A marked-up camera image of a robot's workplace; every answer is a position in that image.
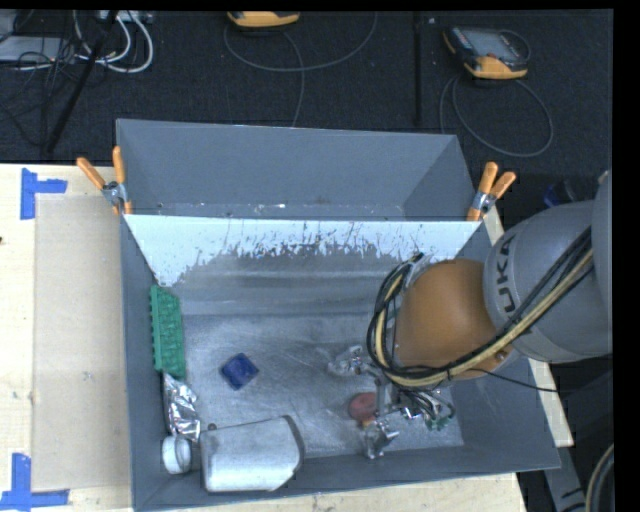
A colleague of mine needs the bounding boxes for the red-brown round toy fruit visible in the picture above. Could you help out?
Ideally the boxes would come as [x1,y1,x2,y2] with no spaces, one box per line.
[347,391,381,424]

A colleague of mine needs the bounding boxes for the grey metal bin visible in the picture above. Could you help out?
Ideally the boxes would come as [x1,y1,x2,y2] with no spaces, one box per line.
[114,118,563,512]

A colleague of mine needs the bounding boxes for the pale flat board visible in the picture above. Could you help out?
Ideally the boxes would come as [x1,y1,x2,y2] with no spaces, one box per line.
[30,192,133,494]

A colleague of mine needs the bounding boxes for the dark green flat block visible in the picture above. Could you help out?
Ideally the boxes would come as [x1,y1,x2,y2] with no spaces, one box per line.
[149,284,188,380]

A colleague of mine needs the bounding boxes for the crumpled silver foil packet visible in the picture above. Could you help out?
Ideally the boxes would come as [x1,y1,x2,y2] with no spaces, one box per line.
[161,372,203,444]

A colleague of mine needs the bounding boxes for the white plastic bottle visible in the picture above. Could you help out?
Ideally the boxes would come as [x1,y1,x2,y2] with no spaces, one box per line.
[160,414,307,494]

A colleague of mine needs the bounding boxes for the small blue block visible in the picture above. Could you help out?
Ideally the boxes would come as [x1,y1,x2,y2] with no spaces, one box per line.
[219,352,261,392]

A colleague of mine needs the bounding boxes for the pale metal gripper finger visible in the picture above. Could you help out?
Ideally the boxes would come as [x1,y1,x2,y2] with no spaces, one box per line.
[360,417,401,460]
[327,345,377,378]

